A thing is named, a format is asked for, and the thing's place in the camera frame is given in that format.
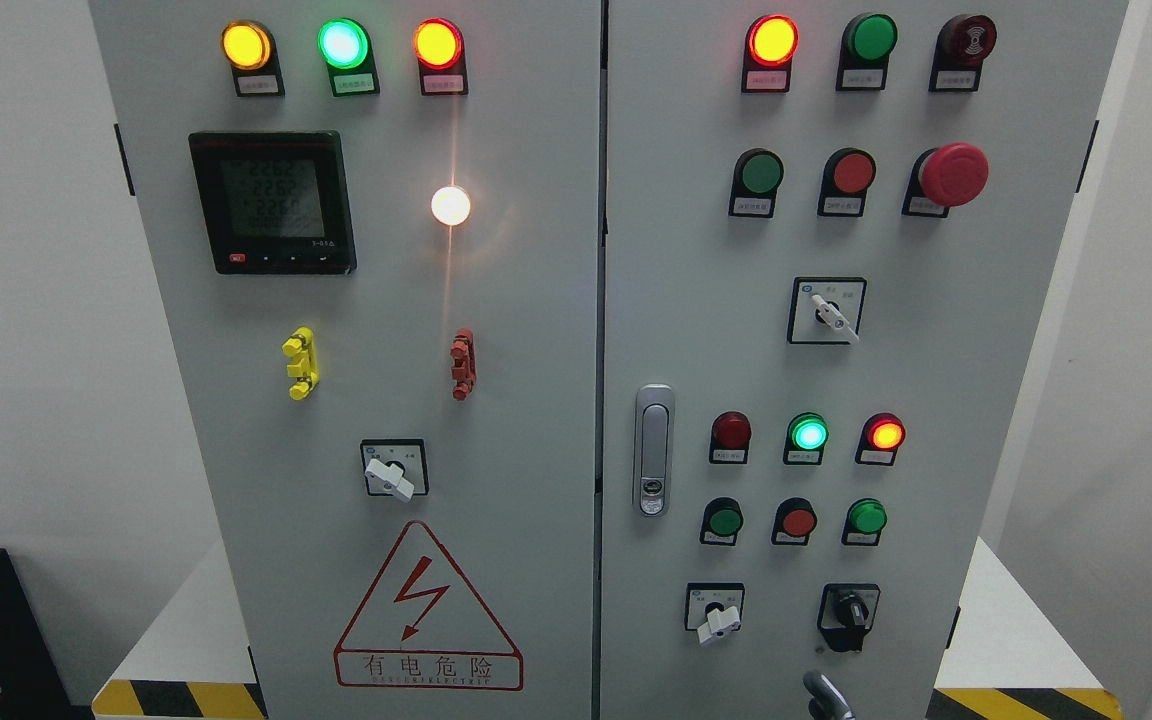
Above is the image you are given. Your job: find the green push button lower left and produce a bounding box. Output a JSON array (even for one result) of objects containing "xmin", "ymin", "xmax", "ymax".
[{"xmin": 700, "ymin": 497, "xmax": 744, "ymax": 544}]

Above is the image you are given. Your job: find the green start push button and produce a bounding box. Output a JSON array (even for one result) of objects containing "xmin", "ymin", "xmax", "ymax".
[{"xmin": 736, "ymin": 149, "xmax": 785, "ymax": 195}]

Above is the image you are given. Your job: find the red push button lower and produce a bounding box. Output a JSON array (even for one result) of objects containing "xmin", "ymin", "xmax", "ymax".
[{"xmin": 772, "ymin": 497, "xmax": 818, "ymax": 544}]

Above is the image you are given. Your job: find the green push button lower right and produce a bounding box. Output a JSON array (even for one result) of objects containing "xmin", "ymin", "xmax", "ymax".
[{"xmin": 846, "ymin": 498, "xmax": 888, "ymax": 543}]

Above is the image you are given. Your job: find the red stop push button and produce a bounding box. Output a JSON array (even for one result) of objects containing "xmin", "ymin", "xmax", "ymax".
[{"xmin": 826, "ymin": 149, "xmax": 876, "ymax": 195}]

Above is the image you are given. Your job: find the red emergency stop mushroom button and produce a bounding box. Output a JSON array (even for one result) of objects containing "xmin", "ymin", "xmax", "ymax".
[{"xmin": 914, "ymin": 142, "xmax": 990, "ymax": 209}]

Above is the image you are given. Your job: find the grey electrical control cabinet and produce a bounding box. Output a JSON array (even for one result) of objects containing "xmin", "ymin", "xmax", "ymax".
[{"xmin": 90, "ymin": 1, "xmax": 1128, "ymax": 719}]

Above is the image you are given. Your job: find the red terminal connector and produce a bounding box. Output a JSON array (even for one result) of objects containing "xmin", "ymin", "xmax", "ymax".
[{"xmin": 449, "ymin": 327, "xmax": 477, "ymax": 401}]

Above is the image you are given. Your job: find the dark red indicator light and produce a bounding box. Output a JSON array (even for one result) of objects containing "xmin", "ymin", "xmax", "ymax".
[{"xmin": 710, "ymin": 411, "xmax": 753, "ymax": 450}]

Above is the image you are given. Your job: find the white lit indicator light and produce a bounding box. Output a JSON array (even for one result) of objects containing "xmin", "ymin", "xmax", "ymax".
[{"xmin": 430, "ymin": 184, "xmax": 472, "ymax": 227}]

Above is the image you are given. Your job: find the lit green indicator lower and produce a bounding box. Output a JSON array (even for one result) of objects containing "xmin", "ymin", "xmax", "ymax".
[{"xmin": 787, "ymin": 414, "xmax": 829, "ymax": 452}]

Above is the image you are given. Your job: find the yellow terminal connector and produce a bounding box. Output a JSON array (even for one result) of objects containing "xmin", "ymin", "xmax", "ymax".
[{"xmin": 282, "ymin": 325, "xmax": 320, "ymax": 401}]

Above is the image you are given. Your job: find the red high voltage warning sticker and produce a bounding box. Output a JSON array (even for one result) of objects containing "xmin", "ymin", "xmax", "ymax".
[{"xmin": 333, "ymin": 520, "xmax": 524, "ymax": 691}]

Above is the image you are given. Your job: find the lit red indicator lower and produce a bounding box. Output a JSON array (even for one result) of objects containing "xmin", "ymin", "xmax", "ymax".
[{"xmin": 861, "ymin": 414, "xmax": 905, "ymax": 452}]

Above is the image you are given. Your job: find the black digital power meter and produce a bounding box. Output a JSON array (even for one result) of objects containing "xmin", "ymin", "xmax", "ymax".
[{"xmin": 189, "ymin": 129, "xmax": 357, "ymax": 275}]

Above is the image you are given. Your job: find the lit red indicator light left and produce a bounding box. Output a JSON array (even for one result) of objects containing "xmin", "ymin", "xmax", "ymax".
[{"xmin": 412, "ymin": 17, "xmax": 465, "ymax": 70}]

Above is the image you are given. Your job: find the lit red indicator top right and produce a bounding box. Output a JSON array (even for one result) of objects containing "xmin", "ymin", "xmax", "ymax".
[{"xmin": 746, "ymin": 14, "xmax": 799, "ymax": 68}]

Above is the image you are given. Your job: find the lit green indicator light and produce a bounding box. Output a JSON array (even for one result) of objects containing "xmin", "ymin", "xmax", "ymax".
[{"xmin": 317, "ymin": 17, "xmax": 371, "ymax": 70}]

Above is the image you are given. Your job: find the green indicator top right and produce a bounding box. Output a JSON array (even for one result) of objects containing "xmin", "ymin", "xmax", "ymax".
[{"xmin": 842, "ymin": 13, "xmax": 899, "ymax": 63}]

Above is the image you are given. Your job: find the yellow indicator light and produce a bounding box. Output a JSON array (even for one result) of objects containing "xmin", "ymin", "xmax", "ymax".
[{"xmin": 221, "ymin": 20, "xmax": 274, "ymax": 71}]

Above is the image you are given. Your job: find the white platform with hazard stripes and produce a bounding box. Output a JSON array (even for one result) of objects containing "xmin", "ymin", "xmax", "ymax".
[{"xmin": 92, "ymin": 541, "xmax": 1123, "ymax": 719}]

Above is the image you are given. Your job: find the silver door handle lock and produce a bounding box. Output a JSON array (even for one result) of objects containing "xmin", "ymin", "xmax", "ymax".
[{"xmin": 634, "ymin": 384, "xmax": 675, "ymax": 518}]

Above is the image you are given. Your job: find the white rotary switch left door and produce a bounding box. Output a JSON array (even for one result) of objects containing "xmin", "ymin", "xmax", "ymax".
[{"xmin": 361, "ymin": 438, "xmax": 429, "ymax": 503}]

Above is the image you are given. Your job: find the white rotary switch upper right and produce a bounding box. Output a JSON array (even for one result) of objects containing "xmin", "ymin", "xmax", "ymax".
[{"xmin": 787, "ymin": 276, "xmax": 867, "ymax": 344}]

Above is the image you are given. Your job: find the white rotary switch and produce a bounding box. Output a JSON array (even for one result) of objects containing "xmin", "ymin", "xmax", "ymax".
[
  {"xmin": 787, "ymin": 276, "xmax": 867, "ymax": 344},
  {"xmin": 684, "ymin": 582, "xmax": 745, "ymax": 647}
]

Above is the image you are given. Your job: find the white rotary switch bottom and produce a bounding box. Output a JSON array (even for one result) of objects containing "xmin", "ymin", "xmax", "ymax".
[{"xmin": 684, "ymin": 582, "xmax": 745, "ymax": 647}]

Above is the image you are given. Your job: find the black rotary selector switch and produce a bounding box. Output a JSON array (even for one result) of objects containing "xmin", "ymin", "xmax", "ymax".
[{"xmin": 817, "ymin": 583, "xmax": 881, "ymax": 653}]

